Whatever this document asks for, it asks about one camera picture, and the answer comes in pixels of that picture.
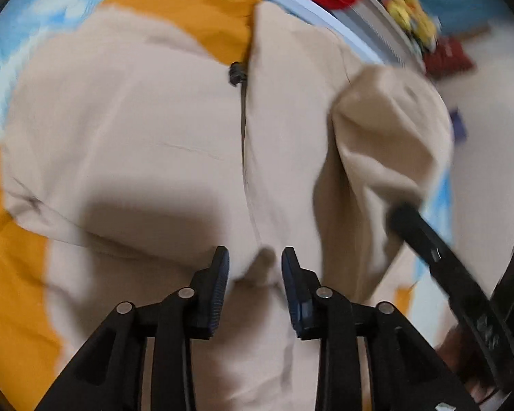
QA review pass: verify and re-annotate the beige and orange hooded jacket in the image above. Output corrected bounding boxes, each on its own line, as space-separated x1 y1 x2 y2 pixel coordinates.
0 0 455 411

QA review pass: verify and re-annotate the purple bag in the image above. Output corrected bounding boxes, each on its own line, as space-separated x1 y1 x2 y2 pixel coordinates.
450 109 468 142

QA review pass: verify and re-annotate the dark red cushion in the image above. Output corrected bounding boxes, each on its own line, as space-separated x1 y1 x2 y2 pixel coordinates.
424 36 474 76

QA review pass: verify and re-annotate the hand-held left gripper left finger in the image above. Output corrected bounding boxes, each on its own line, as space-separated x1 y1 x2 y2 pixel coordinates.
34 246 231 411

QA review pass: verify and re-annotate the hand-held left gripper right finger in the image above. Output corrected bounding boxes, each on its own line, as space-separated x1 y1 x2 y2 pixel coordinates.
280 246 480 411

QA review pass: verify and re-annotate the yellow duck plush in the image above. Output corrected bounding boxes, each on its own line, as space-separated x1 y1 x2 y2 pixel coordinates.
385 0 438 49

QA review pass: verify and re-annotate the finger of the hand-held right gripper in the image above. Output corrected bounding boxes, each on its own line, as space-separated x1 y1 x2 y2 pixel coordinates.
388 202 465 304

